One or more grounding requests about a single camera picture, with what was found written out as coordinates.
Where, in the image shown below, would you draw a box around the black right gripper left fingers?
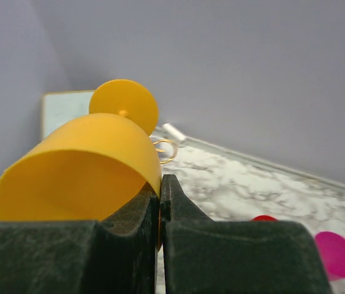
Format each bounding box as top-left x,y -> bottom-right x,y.
0,190 -> 159,293

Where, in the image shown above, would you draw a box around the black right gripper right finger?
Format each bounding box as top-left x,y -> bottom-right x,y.
160,175 -> 332,293

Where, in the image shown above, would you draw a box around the red wine glass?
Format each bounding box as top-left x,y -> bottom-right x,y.
252,215 -> 278,221

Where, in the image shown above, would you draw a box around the orange wine glass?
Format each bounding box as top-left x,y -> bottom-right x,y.
0,78 -> 162,252

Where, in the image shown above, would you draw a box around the magenta wine glass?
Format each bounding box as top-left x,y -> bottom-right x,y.
314,231 -> 345,281

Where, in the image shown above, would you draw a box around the small framed whiteboard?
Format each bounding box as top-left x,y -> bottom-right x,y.
40,90 -> 94,140

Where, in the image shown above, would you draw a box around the gold wire glass rack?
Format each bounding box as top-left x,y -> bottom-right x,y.
153,138 -> 178,165

